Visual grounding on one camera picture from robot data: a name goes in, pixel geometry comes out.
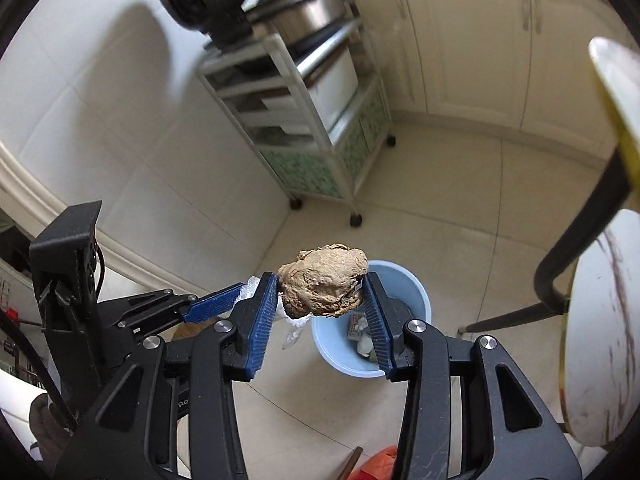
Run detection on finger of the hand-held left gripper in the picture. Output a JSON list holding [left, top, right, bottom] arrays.
[[97, 282, 247, 356]]

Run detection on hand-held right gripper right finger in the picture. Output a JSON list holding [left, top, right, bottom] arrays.
[[362, 272, 583, 480]]

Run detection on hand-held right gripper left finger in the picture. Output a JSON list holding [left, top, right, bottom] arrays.
[[50, 272, 279, 480]]

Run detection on clear plastic wrap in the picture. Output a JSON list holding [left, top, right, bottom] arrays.
[[239, 275, 307, 351]]

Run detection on blue plastic waste bin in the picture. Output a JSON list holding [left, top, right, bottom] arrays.
[[310, 260, 432, 379]]

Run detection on brown ginger lump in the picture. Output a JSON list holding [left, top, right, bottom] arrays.
[[276, 243, 368, 319]]

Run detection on person's left forearm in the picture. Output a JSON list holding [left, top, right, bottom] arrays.
[[29, 394, 77, 462]]

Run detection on pile of mixed litter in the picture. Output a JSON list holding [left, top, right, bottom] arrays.
[[346, 310, 381, 361]]

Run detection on cluttered shelf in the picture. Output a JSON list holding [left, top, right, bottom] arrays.
[[0, 207, 36, 391]]

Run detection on orange plastic bag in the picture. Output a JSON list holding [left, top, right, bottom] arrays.
[[349, 447, 401, 480]]

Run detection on brown stick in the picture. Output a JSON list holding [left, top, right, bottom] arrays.
[[339, 446, 364, 480]]

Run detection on white wheeled kitchen cart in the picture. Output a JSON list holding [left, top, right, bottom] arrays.
[[196, 12, 398, 227]]

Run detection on white round table black legs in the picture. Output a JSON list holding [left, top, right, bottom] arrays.
[[457, 35, 640, 336]]

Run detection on round marble stool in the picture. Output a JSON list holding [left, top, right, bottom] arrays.
[[559, 209, 640, 452]]

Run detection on white box appliance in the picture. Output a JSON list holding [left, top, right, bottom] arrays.
[[260, 50, 361, 134]]

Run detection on cream kitchen base cabinets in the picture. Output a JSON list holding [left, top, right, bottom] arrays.
[[332, 0, 636, 161]]

